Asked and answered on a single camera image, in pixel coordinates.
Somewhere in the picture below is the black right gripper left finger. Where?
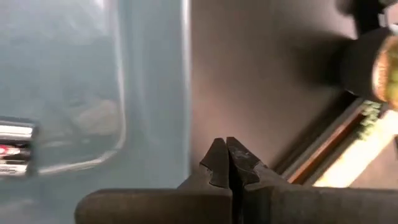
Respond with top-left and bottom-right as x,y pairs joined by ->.
74,138 -> 233,224

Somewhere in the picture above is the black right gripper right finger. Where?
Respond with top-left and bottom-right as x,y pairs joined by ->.
226,136 -> 398,224

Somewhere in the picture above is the silver black Energizer battery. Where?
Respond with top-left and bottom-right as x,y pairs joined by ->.
0,119 -> 39,179

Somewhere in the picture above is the green garland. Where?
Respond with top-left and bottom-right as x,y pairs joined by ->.
356,100 -> 382,140

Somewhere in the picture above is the blue plastic bin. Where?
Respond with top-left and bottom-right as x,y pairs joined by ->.
0,0 -> 191,224

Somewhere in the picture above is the black plant pot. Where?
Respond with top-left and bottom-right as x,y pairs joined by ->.
338,26 -> 398,110

